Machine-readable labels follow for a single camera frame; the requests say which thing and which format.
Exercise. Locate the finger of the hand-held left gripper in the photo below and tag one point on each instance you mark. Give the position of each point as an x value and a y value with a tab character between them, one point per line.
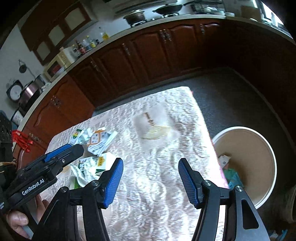
74	151
57	151

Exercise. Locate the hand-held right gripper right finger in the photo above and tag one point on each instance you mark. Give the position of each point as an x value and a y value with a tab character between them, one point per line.
188	183

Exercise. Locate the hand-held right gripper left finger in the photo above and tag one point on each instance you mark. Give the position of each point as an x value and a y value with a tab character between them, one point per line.
113	183

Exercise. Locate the green yellow carton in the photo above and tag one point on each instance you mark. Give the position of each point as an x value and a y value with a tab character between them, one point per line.
76	136

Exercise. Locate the yellow label white box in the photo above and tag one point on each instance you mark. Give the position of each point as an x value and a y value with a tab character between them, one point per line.
105	162

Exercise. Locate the white wrapper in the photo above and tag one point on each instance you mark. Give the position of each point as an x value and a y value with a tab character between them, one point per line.
85	171

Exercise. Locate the white orange printed packet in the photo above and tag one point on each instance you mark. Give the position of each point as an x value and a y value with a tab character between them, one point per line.
99	141

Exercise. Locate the green white packet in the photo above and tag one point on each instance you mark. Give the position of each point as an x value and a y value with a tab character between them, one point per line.
74	183

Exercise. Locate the teal plastic bag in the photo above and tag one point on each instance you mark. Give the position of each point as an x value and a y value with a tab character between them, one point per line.
236	183

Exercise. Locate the white round bin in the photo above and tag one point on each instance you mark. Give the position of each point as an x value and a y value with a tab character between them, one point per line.
252	157

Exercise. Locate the person's left hand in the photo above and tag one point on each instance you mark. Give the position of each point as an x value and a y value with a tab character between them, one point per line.
17	221

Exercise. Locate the red tassel ornament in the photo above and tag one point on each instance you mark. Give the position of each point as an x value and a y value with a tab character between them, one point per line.
22	141

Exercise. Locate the pink embossed tablecloth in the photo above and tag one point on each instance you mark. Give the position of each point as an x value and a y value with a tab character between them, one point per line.
150	197

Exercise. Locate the white printed cup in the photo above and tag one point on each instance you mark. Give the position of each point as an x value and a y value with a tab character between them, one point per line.
16	117

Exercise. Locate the rice cooker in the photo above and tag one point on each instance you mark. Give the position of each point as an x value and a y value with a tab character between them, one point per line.
29	92

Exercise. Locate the steel cylindrical container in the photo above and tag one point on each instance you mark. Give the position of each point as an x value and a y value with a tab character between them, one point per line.
39	80

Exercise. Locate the round dial scale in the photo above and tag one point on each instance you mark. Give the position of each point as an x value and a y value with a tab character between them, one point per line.
14	91

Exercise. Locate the cream microwave oven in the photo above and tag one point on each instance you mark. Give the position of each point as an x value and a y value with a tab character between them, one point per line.
55	69

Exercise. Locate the red label sauce bottle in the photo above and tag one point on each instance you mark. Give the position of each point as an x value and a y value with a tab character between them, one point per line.
81	47

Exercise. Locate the clear liquid bottle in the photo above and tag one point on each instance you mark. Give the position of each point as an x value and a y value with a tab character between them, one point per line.
87	44

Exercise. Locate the yellow cap bottle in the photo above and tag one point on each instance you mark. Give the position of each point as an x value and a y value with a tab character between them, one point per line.
93	44

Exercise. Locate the yellow oil bottle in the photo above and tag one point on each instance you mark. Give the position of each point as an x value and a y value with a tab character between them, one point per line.
104	36

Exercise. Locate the wooden base cabinets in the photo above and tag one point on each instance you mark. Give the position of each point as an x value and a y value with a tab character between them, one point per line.
148	53

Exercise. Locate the metal stockpot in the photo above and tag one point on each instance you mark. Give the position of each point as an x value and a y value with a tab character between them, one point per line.
134	16

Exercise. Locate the gas stove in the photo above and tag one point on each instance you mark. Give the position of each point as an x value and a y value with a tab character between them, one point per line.
152	19

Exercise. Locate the black wok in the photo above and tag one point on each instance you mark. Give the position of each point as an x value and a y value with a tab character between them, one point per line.
168	8

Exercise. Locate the black dish rack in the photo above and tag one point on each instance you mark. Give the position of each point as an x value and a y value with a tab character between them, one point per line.
208	7

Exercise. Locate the wooden cutting board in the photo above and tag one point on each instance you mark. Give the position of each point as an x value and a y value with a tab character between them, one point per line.
248	12

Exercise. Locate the kitchen window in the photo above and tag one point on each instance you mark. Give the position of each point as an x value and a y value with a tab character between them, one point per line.
270	14

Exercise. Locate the cream panel wall cabinets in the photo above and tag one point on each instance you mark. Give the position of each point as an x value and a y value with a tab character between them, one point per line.
55	32

